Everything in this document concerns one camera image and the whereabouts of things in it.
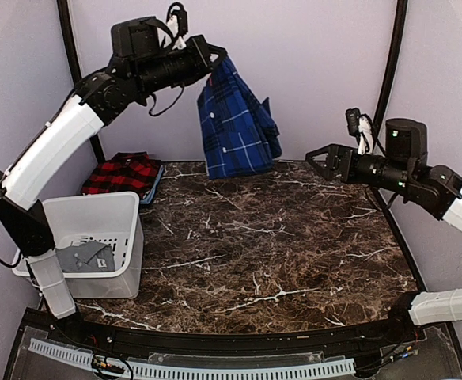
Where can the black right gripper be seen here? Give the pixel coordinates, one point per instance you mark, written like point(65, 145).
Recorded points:
point(336, 151)

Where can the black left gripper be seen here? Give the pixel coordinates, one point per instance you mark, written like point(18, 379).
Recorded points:
point(204, 61)

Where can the blue plaid long sleeve shirt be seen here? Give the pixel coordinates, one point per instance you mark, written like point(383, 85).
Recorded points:
point(240, 138)

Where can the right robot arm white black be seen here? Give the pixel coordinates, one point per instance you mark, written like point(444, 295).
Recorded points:
point(403, 170)

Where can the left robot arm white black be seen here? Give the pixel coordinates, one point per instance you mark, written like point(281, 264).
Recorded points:
point(147, 56)

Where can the red black plaid folded shirt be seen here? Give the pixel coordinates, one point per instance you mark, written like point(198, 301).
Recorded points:
point(125, 172)

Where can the white plastic laundry basket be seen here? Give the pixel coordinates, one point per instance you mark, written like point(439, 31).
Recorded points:
point(111, 219)

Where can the grey shirt in basket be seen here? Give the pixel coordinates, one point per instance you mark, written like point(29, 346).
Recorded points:
point(87, 257)

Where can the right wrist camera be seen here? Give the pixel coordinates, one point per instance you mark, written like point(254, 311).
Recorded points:
point(360, 127)

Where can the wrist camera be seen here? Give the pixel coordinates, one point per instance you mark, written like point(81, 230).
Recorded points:
point(177, 23)
point(360, 127)

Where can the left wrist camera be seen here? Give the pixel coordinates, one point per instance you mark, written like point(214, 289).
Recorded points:
point(177, 23)

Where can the black corner frame post right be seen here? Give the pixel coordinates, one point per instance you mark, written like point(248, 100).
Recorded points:
point(392, 61)

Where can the black front rail base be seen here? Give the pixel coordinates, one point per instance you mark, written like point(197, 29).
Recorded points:
point(368, 343)

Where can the white slotted cable duct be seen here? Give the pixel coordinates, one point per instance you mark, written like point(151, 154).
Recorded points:
point(167, 366)

